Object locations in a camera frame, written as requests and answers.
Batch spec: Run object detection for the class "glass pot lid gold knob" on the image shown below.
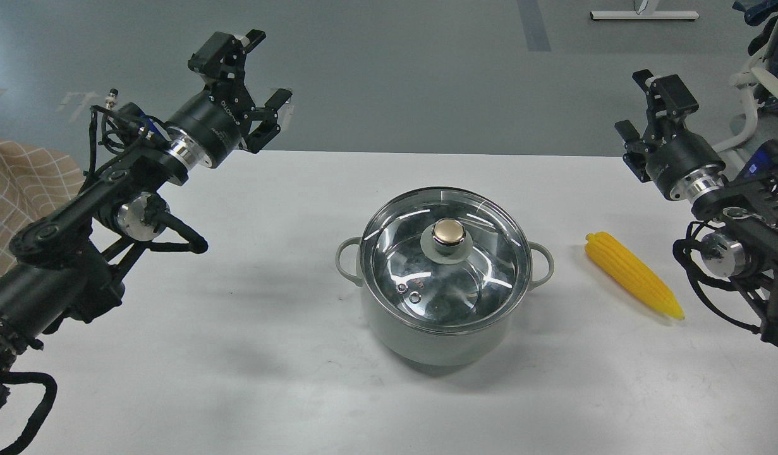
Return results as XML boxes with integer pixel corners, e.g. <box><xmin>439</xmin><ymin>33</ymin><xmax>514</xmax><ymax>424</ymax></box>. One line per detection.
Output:
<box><xmin>359</xmin><ymin>186</ymin><xmax>532</xmax><ymax>334</ymax></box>

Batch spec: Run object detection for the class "yellow corn cob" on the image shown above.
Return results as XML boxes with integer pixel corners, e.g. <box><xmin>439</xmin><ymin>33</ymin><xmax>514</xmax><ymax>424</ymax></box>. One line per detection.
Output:
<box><xmin>583</xmin><ymin>231</ymin><xmax>684</xmax><ymax>320</ymax></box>

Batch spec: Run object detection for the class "white table foot bar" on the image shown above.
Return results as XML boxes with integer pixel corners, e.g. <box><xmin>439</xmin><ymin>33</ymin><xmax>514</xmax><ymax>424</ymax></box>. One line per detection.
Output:
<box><xmin>589</xmin><ymin>1</ymin><xmax>700</xmax><ymax>22</ymax></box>

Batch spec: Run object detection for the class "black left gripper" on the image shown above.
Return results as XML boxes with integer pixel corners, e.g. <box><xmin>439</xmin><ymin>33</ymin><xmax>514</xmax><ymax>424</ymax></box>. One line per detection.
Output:
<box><xmin>166</xmin><ymin>29</ymin><xmax>293</xmax><ymax>168</ymax></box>

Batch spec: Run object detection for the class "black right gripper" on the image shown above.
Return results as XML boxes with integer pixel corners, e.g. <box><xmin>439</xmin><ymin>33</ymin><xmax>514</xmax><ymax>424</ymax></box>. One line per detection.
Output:
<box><xmin>614</xmin><ymin>70</ymin><xmax>725</xmax><ymax>202</ymax></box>

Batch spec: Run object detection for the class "beige checkered cloth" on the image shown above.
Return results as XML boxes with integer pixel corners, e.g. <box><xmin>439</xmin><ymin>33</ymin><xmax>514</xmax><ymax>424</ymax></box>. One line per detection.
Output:
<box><xmin>0</xmin><ymin>138</ymin><xmax>83</xmax><ymax>278</ymax></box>

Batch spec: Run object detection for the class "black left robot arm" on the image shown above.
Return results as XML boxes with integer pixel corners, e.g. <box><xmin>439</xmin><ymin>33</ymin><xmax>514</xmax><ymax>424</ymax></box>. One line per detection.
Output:
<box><xmin>0</xmin><ymin>29</ymin><xmax>291</xmax><ymax>454</ymax></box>

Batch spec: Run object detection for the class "grey steel cooking pot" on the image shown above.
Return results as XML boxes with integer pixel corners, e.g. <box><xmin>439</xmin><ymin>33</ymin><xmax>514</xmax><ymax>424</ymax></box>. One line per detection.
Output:
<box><xmin>334</xmin><ymin>186</ymin><xmax>554</xmax><ymax>368</ymax></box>

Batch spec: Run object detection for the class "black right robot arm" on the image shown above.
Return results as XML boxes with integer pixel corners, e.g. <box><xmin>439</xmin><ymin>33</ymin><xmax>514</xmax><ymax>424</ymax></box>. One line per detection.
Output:
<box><xmin>615</xmin><ymin>70</ymin><xmax>778</xmax><ymax>348</ymax></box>

